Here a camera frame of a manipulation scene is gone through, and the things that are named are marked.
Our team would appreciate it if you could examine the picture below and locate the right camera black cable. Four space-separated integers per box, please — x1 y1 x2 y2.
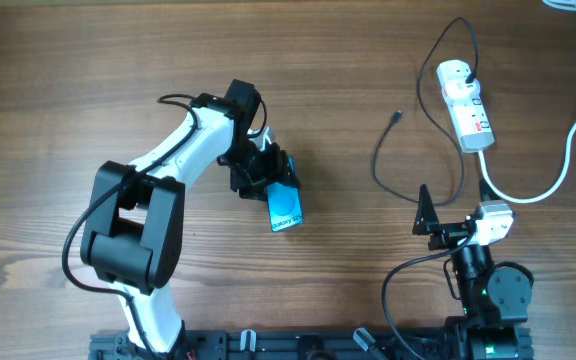
380 219 479 360

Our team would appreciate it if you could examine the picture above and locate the camera black cable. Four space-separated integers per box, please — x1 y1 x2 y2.
380 219 479 360
60 92 269 356

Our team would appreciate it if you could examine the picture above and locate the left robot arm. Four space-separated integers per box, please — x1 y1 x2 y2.
73 80 304 359

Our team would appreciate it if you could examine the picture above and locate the white USB charger plug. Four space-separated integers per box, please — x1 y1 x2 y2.
441 78 480 106

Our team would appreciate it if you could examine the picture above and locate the left camera black cable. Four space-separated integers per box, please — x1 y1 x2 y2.
60 92 269 356

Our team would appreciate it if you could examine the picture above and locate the Galaxy smartphone with teal screen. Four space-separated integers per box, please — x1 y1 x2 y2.
266 182 304 232

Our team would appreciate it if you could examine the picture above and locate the white power strip cord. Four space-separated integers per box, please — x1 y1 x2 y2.
476 4 576 205

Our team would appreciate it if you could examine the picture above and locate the black USB charging cable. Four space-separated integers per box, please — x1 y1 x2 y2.
371 16 481 207

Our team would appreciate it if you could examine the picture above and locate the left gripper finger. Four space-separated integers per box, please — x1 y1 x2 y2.
237 181 268 201
276 150 301 189

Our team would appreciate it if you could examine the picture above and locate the white power strip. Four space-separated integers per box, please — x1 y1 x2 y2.
436 59 495 153

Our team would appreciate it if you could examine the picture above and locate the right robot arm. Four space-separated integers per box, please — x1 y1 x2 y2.
412 185 535 360

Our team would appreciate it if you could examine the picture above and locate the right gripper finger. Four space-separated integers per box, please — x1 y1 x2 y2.
412 184 440 235
479 178 498 202

